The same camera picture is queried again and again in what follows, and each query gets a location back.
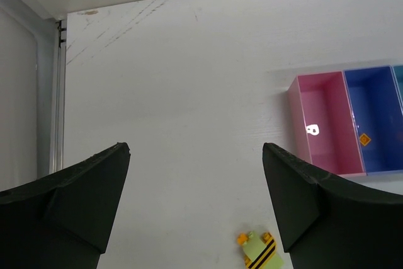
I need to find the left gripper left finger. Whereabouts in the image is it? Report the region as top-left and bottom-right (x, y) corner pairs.
(1, 142), (130, 268)

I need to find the dark blue container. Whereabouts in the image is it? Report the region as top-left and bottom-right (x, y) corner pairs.
(344, 66), (402, 174)

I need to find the light blue container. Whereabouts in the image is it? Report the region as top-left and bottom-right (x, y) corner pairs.
(392, 64), (403, 105)

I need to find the pink container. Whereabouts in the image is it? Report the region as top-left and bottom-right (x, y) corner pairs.
(287, 71), (366, 176)

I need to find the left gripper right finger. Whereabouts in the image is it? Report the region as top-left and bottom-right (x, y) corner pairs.
(263, 143), (402, 268)

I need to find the green yellow lego stack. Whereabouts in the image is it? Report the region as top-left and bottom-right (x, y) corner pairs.
(237, 231), (284, 269)

